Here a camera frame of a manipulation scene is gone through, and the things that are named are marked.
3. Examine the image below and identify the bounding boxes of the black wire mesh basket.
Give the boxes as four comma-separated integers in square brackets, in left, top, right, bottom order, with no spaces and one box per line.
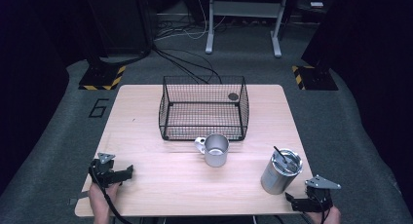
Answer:
[158,75,250,142]

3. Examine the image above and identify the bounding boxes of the person's left hand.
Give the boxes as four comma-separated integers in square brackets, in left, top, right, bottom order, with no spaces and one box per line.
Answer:
[87,180,122,207]

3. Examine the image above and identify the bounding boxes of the black yellow striped base plate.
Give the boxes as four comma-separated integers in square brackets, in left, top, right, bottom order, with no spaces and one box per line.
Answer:
[78,62,128,92]
[290,64,339,92]

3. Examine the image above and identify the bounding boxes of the black cabinet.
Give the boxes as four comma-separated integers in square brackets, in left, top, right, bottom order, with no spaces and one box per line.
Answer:
[82,0,155,57]

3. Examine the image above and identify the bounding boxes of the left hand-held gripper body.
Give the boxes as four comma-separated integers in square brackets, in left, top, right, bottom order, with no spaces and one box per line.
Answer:
[89,152,124,189]

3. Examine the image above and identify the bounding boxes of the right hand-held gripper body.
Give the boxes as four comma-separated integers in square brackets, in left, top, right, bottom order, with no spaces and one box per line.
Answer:
[304,173,342,214]

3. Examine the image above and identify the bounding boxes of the white floor cables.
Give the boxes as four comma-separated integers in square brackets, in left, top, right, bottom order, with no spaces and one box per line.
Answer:
[155,0,228,42]

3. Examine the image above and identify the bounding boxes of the person's right hand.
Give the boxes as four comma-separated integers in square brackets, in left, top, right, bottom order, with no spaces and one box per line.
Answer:
[305,205,343,224]

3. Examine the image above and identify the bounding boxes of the white metal desk frame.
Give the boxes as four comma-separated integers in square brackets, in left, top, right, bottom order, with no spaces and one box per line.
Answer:
[205,0,290,58]

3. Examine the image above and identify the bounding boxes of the silver metal mug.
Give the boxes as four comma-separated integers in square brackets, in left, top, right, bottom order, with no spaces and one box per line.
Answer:
[194,132,230,168]

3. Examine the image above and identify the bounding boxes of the steel tumbler with lid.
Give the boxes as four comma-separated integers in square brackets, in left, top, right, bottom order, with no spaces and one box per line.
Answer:
[260,145,304,196]

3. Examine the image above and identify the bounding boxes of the black floor cables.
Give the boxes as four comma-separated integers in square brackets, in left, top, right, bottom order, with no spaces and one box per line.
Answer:
[151,43,224,86]

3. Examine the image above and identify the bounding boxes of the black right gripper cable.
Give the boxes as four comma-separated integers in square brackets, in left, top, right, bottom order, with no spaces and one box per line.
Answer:
[301,193,331,224]

